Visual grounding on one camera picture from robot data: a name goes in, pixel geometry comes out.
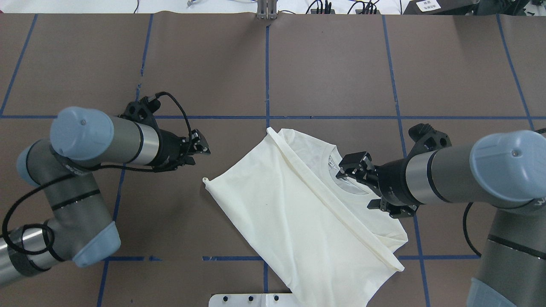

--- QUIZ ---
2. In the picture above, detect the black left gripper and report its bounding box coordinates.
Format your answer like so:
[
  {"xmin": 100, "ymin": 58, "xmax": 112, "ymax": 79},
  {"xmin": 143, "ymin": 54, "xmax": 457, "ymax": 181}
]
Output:
[{"xmin": 156, "ymin": 130, "xmax": 211, "ymax": 172}]

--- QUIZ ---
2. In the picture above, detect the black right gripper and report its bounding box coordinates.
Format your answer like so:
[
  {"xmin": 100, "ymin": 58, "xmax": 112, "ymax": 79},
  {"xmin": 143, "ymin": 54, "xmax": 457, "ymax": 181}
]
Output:
[{"xmin": 336, "ymin": 151, "xmax": 421, "ymax": 219}]

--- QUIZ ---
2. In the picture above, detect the cream long-sleeve Twinkle shirt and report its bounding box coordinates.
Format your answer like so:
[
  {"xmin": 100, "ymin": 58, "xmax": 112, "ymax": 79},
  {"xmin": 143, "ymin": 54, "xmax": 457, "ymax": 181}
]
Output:
[{"xmin": 203, "ymin": 128, "xmax": 408, "ymax": 307}]

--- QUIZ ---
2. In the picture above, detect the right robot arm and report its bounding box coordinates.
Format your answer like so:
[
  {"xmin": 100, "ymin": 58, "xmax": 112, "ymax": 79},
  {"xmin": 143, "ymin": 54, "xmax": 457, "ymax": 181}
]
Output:
[{"xmin": 336, "ymin": 124, "xmax": 546, "ymax": 307}]

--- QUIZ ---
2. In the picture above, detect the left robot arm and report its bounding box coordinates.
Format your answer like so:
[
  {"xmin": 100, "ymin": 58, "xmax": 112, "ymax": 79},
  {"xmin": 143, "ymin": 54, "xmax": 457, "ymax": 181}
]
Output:
[{"xmin": 1, "ymin": 103, "xmax": 210, "ymax": 287}]

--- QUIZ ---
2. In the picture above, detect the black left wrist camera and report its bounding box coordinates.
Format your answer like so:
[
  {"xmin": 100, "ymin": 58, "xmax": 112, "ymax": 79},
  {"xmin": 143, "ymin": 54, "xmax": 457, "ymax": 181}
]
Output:
[{"xmin": 118, "ymin": 96, "xmax": 161, "ymax": 128}]

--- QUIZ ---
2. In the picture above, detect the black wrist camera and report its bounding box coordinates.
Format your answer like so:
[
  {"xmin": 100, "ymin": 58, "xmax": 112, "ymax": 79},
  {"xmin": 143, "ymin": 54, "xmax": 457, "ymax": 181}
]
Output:
[
  {"xmin": 118, "ymin": 96, "xmax": 161, "ymax": 128},
  {"xmin": 408, "ymin": 124, "xmax": 452, "ymax": 158}
]

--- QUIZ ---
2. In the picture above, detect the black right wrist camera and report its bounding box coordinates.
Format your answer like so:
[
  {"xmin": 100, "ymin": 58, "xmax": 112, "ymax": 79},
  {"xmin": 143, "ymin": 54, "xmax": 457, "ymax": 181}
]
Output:
[{"xmin": 408, "ymin": 124, "xmax": 452, "ymax": 158}]

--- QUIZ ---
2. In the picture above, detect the white camera post base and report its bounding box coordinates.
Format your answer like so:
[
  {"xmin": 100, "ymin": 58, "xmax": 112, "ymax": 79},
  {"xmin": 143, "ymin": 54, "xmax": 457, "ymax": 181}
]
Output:
[{"xmin": 208, "ymin": 293, "xmax": 300, "ymax": 307}]

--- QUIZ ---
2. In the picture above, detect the aluminium frame post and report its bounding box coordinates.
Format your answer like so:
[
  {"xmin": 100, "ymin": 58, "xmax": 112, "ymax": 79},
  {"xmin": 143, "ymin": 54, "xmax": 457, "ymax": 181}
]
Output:
[{"xmin": 256, "ymin": 0, "xmax": 278, "ymax": 20}]

